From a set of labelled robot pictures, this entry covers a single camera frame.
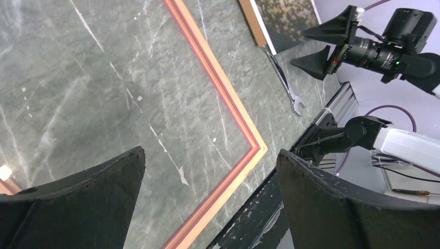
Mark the wooden picture frame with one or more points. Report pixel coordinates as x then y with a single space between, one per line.
84 81

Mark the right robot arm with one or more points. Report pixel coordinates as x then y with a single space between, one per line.
373 133

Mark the silver wrench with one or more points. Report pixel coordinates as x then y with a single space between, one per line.
296 101

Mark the aluminium rail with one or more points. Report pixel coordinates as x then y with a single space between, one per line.
342 107

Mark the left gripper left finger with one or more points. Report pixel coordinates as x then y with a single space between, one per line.
89 209

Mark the brown backing board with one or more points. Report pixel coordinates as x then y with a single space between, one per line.
250 13

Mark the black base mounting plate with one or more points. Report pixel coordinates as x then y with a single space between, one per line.
254 213

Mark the landscape photo print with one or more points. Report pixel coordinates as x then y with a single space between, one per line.
283 21

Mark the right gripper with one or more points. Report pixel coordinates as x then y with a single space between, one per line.
395 53

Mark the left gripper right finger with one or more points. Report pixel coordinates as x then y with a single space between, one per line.
325 211

